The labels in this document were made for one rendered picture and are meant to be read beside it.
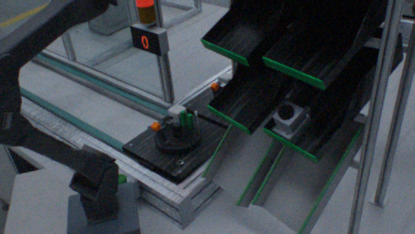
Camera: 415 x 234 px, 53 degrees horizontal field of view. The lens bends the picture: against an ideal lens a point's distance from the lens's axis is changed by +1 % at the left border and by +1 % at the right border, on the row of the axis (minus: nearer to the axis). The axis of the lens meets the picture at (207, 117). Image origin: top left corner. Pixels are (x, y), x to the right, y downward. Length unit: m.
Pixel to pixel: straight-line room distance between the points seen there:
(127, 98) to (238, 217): 0.63
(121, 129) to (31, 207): 0.36
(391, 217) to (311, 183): 0.32
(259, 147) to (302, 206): 0.17
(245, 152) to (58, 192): 0.60
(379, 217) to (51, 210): 0.89
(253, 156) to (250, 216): 0.21
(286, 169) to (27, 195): 0.78
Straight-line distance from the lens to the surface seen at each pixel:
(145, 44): 1.28
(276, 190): 0.96
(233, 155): 1.02
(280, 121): 0.79
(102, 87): 1.61
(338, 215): 1.16
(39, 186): 1.37
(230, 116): 0.90
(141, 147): 1.21
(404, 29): 2.03
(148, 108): 1.43
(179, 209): 1.06
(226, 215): 1.14
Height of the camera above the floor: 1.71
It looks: 35 degrees down
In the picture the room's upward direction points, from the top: 6 degrees counter-clockwise
